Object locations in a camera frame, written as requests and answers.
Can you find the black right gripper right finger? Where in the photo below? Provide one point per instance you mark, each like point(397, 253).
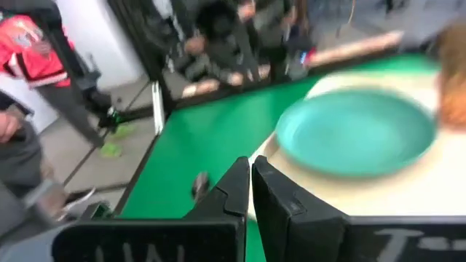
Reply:
point(327, 240)

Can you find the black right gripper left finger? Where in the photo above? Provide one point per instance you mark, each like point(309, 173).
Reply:
point(153, 240)

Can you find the dark metal spoon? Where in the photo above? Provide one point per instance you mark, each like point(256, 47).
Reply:
point(200, 185)

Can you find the teal round plate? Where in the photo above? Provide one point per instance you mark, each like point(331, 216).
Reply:
point(356, 134)

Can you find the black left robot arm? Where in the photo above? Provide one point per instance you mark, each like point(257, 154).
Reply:
point(225, 43)

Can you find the beige plastic tray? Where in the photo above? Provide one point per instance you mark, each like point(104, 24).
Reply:
point(400, 196)

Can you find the green table mat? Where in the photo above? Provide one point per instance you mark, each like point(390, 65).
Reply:
point(204, 145)

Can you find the white sneaker foot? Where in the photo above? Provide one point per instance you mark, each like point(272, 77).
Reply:
point(22, 163)

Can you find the person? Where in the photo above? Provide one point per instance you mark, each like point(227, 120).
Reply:
point(29, 47)

